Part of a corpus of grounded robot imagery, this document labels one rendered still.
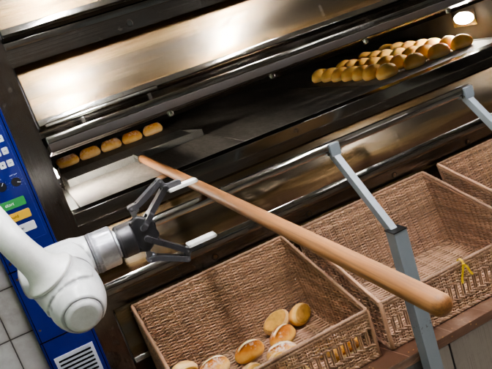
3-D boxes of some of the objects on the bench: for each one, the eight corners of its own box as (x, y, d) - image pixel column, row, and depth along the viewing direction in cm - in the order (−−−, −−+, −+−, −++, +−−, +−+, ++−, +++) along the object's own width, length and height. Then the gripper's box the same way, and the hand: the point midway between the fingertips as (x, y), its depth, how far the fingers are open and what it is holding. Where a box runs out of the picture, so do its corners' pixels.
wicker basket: (312, 300, 219) (289, 229, 212) (439, 236, 235) (422, 168, 228) (392, 353, 174) (367, 265, 167) (542, 270, 190) (525, 187, 183)
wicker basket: (157, 379, 201) (126, 304, 194) (304, 303, 218) (282, 232, 211) (205, 459, 156) (168, 366, 149) (386, 356, 174) (360, 268, 167)
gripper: (94, 189, 137) (183, 154, 143) (133, 289, 143) (217, 251, 149) (99, 193, 130) (192, 157, 136) (140, 299, 136) (228, 259, 142)
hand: (200, 208), depth 142 cm, fingers open, 13 cm apart
